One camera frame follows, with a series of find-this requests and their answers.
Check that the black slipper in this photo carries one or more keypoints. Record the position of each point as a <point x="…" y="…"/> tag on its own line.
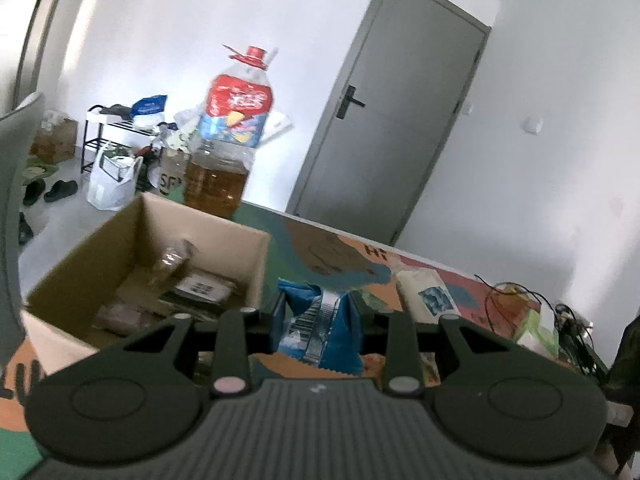
<point x="60" y="191"/>
<point x="34" y="192"/>

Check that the purple snack packet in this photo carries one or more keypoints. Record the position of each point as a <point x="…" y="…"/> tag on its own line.
<point x="125" y="317"/>

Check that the grey chair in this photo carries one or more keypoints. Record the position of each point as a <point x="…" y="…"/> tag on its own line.
<point x="10" y="185"/>

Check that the blue snack packet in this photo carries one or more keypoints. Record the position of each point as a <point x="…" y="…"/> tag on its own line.
<point x="320" y="325"/>

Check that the white plastic shopping bag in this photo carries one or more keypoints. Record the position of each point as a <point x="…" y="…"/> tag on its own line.
<point x="112" y="180"/>

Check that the green white tissue box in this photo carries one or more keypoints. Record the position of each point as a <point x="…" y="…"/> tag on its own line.
<point x="537" y="335"/>

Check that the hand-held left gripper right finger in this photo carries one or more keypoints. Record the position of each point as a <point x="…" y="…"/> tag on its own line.
<point x="359" y="317"/>

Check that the clear snack packet brown filling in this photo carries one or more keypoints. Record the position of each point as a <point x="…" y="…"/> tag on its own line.
<point x="172" y="260"/>

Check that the blue bag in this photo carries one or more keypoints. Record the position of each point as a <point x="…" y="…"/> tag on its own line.
<point x="149" y="105"/>

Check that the black shoe rack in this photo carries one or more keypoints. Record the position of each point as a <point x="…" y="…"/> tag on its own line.
<point x="92" y="130"/>

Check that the large tea bottle red cap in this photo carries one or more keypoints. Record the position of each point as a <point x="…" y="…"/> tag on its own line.
<point x="230" y="125"/>

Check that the brown cardboard box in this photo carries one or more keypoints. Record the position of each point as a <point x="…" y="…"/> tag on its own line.
<point x="235" y="255"/>

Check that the grey door with black lock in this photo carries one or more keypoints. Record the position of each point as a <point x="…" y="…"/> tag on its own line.
<point x="400" y="110"/>

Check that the black and white snack packet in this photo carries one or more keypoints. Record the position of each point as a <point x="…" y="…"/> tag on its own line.
<point x="205" y="287"/>

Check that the brown carton of bottles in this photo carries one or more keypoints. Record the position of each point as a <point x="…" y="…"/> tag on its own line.
<point x="55" y="140"/>

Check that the green floor mat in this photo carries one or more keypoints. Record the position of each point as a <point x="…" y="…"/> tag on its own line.
<point x="42" y="169"/>

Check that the white wall switch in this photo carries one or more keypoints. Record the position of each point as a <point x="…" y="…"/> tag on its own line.
<point x="532" y="125"/>

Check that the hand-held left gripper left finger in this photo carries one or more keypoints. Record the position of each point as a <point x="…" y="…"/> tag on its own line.
<point x="280" y="315"/>

